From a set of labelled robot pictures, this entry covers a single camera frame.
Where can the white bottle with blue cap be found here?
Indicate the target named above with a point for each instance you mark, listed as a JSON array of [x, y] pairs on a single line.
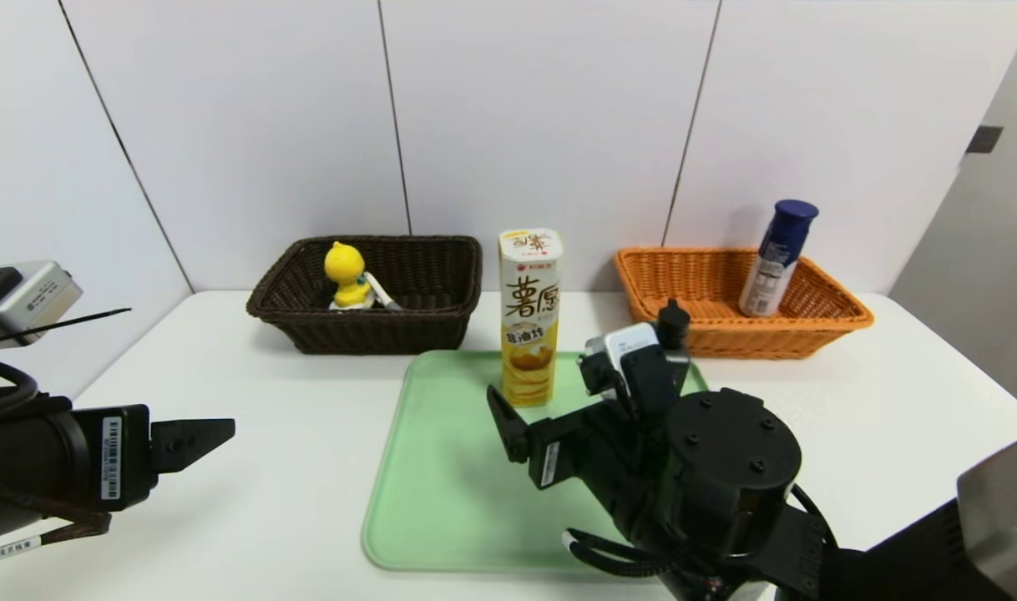
[[776, 259]]

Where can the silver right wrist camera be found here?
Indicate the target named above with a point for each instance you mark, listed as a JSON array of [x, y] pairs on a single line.
[[629, 342]]

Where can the dark brown wicker basket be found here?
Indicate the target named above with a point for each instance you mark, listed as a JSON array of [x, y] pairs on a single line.
[[366, 334]]

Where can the light green plastic tray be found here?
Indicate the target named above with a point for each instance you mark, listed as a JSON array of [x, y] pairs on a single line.
[[442, 501]]

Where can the yellow potato chips box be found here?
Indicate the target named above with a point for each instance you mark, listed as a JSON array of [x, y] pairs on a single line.
[[529, 317]]

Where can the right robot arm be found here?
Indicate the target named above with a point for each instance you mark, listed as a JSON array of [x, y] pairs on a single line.
[[726, 467]]

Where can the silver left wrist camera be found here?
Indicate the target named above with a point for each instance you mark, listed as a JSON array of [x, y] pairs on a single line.
[[32, 296]]

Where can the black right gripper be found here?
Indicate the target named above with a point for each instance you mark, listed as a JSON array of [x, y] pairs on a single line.
[[548, 459]]

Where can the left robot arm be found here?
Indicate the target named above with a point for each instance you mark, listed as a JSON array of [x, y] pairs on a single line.
[[24, 459]]

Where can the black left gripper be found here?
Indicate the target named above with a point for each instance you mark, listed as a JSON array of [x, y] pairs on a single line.
[[116, 457]]

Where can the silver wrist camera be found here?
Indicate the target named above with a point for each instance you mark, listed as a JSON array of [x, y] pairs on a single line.
[[629, 342], [32, 296]]

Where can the yellow duck toy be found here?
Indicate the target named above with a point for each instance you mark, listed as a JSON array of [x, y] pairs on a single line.
[[344, 265]]

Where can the orange wicker basket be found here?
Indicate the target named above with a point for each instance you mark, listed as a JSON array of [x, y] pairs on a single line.
[[692, 284]]

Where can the dark green black-capped bottle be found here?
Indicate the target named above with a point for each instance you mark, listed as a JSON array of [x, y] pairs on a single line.
[[674, 321]]

